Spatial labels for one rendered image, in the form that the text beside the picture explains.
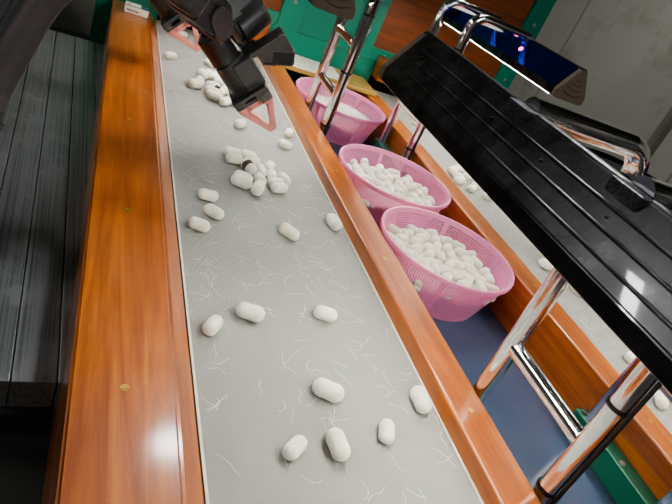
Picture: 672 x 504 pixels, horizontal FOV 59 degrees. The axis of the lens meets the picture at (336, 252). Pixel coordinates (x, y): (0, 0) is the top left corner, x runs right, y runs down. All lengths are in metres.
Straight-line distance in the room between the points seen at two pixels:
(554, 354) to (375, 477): 0.51
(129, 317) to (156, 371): 0.08
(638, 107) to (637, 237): 3.38
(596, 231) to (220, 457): 0.38
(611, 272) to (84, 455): 0.42
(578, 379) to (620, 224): 0.61
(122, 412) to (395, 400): 0.33
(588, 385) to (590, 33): 3.38
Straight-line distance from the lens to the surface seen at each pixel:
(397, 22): 2.03
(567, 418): 0.70
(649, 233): 0.44
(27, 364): 0.73
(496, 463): 0.72
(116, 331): 0.64
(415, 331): 0.83
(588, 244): 0.45
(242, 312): 0.73
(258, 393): 0.66
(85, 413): 0.57
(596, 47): 4.15
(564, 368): 1.06
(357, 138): 1.64
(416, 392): 0.74
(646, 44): 3.93
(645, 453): 0.97
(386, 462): 0.67
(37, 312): 0.80
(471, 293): 1.02
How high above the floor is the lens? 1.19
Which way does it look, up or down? 28 degrees down
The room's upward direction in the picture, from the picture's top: 25 degrees clockwise
